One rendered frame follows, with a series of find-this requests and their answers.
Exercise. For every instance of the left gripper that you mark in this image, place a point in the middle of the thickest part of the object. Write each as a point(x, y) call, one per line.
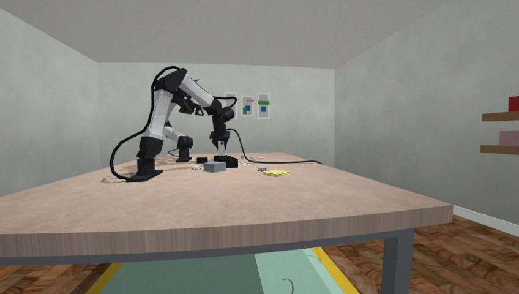
point(190, 106)

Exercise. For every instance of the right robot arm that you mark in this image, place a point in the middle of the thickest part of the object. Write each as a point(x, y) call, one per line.
point(164, 89)

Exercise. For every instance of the pale yellow square pad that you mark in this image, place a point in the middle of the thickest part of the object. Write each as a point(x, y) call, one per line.
point(276, 173)

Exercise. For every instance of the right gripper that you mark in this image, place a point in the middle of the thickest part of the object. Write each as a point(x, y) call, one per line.
point(220, 134)

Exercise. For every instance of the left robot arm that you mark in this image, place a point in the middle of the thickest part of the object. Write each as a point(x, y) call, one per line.
point(184, 143)

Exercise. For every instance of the black power strip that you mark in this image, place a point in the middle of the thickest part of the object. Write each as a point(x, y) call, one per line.
point(231, 162)

